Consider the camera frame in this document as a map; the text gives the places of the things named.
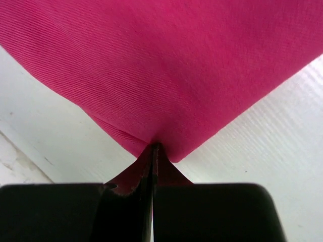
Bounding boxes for pink trousers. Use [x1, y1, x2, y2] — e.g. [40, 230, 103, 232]
[0, 0, 323, 163]

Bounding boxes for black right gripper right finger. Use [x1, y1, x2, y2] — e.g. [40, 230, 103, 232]
[152, 144, 286, 241]

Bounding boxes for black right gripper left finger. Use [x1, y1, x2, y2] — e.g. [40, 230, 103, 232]
[1, 147, 152, 241]

